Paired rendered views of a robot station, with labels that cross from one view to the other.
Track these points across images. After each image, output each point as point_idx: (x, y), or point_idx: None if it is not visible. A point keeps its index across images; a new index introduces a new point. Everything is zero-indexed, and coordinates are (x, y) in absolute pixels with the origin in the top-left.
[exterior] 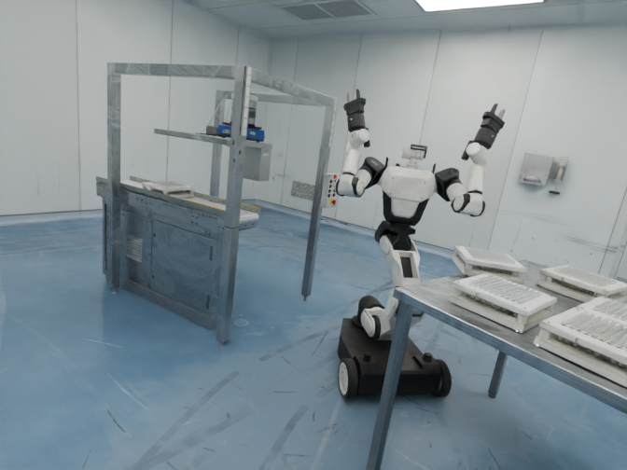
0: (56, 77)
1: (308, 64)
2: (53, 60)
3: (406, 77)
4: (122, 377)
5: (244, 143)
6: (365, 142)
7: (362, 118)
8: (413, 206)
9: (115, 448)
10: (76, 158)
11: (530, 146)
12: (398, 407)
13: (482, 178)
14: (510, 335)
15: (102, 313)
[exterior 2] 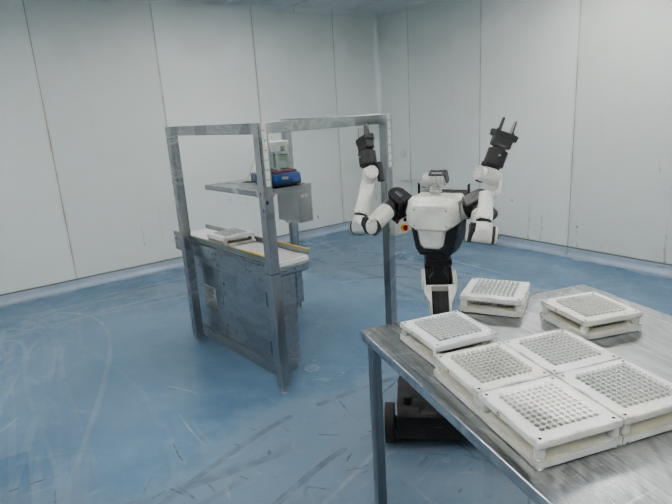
0: (147, 126)
1: (421, 36)
2: (142, 110)
3: (545, 29)
4: (190, 418)
5: (271, 192)
6: (374, 178)
7: (370, 154)
8: (440, 236)
9: (173, 471)
10: (174, 202)
11: None
12: (444, 454)
13: (491, 203)
14: (422, 369)
15: (185, 362)
